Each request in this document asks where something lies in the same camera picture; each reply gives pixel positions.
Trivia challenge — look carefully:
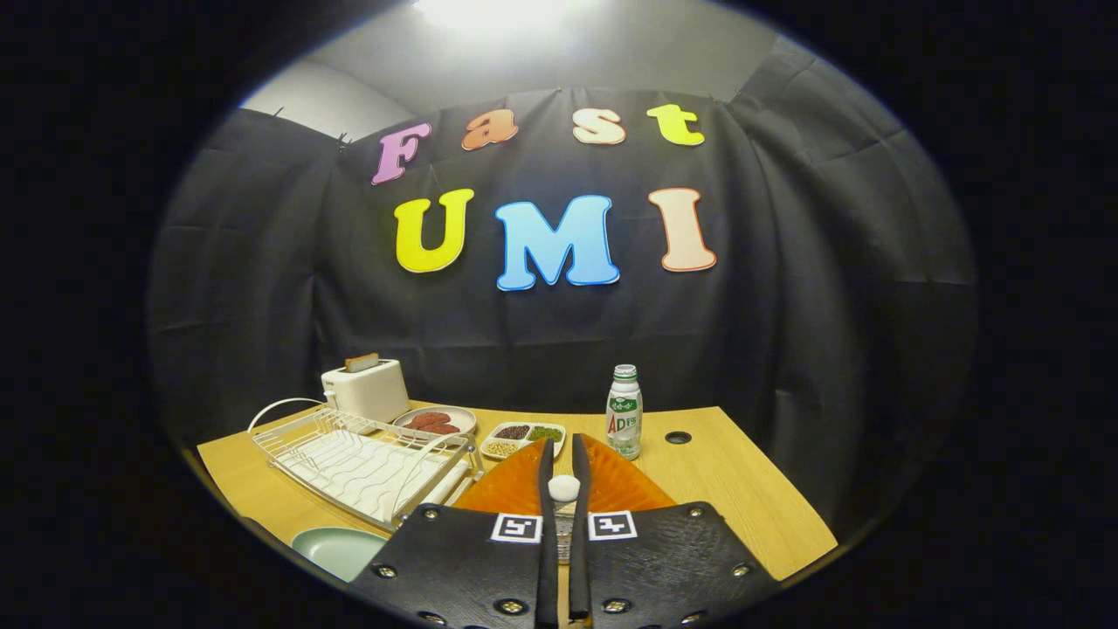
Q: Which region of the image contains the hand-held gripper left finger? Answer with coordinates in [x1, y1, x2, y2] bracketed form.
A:
[349, 439, 560, 629]

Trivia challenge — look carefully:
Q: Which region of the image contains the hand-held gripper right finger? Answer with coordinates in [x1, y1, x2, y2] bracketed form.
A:
[569, 433, 780, 629]

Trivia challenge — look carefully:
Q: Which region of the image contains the pale green plate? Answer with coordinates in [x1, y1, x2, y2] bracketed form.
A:
[291, 527, 390, 584]

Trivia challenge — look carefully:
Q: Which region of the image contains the metal spoon with white tip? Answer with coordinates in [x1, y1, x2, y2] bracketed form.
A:
[547, 473, 582, 564]

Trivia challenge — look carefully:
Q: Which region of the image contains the metal wire dish rack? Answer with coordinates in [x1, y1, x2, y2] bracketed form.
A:
[248, 397, 484, 531]

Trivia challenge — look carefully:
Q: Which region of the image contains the beige plate with sausages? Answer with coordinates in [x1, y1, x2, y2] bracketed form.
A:
[391, 405, 479, 439]

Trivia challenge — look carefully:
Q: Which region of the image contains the white drip tray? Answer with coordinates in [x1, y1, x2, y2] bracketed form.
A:
[288, 428, 473, 523]

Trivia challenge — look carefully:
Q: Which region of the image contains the white divided tray with beans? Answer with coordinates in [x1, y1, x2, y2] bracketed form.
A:
[479, 421, 567, 461]

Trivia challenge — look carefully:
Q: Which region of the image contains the white and green drink bottle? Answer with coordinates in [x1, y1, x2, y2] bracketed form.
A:
[606, 364, 644, 461]

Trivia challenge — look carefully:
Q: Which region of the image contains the white toaster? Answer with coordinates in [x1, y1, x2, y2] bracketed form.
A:
[321, 358, 411, 425]

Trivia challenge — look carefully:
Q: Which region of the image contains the black backdrop cloth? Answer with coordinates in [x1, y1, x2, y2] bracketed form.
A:
[144, 35, 979, 543]

